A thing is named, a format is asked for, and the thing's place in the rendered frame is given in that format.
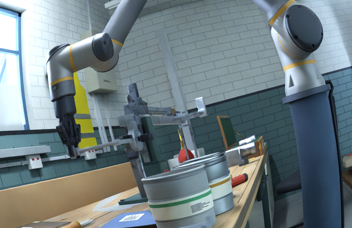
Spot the black stool seat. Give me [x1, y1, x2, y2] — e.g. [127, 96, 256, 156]
[275, 169, 302, 195]

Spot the red handled screwdriver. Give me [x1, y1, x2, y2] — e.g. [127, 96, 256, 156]
[231, 172, 249, 188]

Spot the wooden box with green lid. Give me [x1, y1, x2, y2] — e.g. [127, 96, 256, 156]
[216, 115, 265, 159]

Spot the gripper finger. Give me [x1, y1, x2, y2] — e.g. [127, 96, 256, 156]
[67, 119, 81, 159]
[56, 122, 72, 148]

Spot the beige device with red mark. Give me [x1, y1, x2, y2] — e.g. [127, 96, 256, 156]
[342, 150, 352, 169]

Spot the grey wall trunking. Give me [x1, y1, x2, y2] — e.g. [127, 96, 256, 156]
[0, 145, 52, 160]

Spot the wooden handled brush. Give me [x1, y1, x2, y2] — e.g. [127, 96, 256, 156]
[61, 218, 95, 228]

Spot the wooden workbench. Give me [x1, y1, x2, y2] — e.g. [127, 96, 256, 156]
[36, 146, 276, 228]

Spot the black scale knob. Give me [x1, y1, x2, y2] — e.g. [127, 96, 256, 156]
[137, 133, 154, 143]

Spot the red oil can brass spout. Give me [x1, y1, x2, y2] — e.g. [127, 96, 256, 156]
[177, 129, 195, 164]

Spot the grey lever rod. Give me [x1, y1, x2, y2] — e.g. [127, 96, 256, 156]
[75, 136, 143, 156]

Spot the grey tin with yellow stripe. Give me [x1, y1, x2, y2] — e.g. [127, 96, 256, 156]
[172, 153, 235, 216]

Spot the yellow high visibility vest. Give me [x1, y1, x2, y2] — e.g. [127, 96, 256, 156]
[72, 71, 98, 150]

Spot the grey scale beam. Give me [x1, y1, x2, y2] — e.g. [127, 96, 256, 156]
[147, 106, 206, 126]

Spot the grey tin with green stripe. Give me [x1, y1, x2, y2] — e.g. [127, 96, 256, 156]
[141, 164, 217, 228]

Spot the tan wooden board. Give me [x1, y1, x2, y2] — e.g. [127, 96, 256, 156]
[0, 161, 138, 228]

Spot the blue book with white label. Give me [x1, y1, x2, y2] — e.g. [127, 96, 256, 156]
[100, 210, 157, 228]

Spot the blue framed window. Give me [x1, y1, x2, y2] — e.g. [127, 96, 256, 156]
[0, 5, 30, 132]

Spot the beige wall cabinet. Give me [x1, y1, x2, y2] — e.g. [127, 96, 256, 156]
[79, 29, 119, 95]

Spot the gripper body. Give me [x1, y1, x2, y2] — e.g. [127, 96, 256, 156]
[54, 95, 77, 124]

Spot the large silver metal block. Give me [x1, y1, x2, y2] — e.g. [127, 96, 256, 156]
[224, 141, 257, 167]

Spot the small silver metal block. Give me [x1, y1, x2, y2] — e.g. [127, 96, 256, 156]
[238, 134, 257, 146]

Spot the grey test hanger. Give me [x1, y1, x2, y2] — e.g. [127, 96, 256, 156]
[178, 122, 200, 158]

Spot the green and grey beam scale body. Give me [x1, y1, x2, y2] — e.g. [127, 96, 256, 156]
[118, 82, 209, 206]

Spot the grey upright pipe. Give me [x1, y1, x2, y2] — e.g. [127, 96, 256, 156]
[156, 28, 199, 158]

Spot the dark grey main poise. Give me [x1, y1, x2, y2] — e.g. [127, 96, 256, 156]
[126, 83, 148, 111]

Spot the white beam end block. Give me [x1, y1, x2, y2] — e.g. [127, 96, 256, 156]
[195, 96, 209, 118]

